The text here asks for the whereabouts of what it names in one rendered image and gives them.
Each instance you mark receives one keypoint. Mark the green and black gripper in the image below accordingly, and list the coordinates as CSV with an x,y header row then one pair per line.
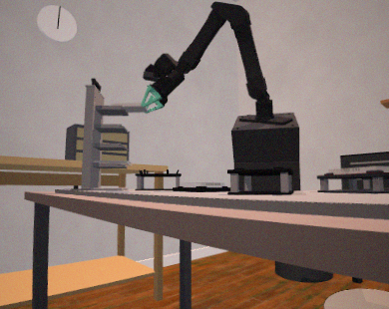
x,y
161,96

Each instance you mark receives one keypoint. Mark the white multi-well plate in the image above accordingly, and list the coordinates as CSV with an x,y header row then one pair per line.
x,y
207,184

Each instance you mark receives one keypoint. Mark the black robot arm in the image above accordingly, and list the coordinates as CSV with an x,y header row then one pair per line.
x,y
164,67

